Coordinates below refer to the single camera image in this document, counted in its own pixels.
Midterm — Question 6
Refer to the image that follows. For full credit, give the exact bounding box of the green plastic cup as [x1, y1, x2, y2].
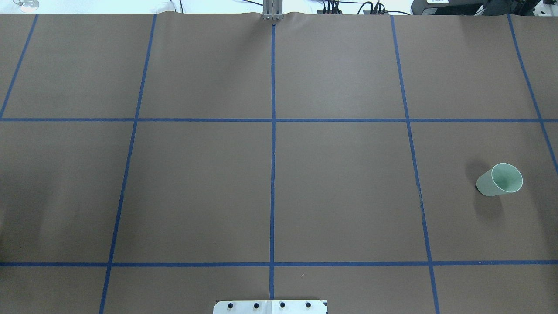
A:
[476, 163, 524, 197]

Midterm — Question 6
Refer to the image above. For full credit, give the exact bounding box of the black box white label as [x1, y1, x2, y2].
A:
[411, 0, 484, 16]

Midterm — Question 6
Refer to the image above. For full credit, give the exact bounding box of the clear tape roll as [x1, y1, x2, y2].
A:
[13, 0, 40, 14]

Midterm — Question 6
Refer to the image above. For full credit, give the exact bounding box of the aluminium frame post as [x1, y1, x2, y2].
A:
[262, 0, 284, 21]

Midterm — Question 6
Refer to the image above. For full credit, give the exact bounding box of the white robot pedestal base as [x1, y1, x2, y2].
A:
[213, 300, 328, 314]

